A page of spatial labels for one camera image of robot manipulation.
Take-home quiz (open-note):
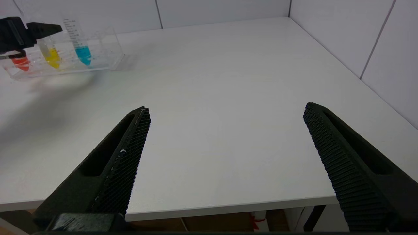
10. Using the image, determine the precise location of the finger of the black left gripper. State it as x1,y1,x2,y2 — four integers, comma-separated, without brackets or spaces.
27,22,63,40

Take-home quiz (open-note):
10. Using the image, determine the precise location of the test tube with blue pigment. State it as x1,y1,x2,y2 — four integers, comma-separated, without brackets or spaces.
62,18,93,66

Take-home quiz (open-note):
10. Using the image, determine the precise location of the black slanted bar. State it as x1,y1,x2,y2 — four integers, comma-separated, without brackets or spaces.
304,206,327,232

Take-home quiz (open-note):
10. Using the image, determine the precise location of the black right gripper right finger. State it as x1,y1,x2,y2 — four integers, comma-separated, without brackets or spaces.
303,102,418,233

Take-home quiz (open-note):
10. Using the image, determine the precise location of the white and red small object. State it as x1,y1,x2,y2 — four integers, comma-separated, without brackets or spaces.
251,211,266,231

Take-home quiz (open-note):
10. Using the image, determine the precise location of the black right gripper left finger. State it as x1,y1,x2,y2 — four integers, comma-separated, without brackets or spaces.
33,106,151,229

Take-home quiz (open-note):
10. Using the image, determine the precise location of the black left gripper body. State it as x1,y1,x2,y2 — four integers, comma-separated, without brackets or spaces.
0,16,37,60

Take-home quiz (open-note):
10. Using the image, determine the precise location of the test tube with yellow pigment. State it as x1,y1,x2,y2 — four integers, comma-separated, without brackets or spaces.
38,38,62,69

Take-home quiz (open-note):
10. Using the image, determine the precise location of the clear plastic test tube rack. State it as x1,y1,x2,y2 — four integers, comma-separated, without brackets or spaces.
0,26,126,80

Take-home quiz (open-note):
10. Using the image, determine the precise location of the test tube with red pigment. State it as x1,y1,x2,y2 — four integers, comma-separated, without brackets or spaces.
8,49,31,71

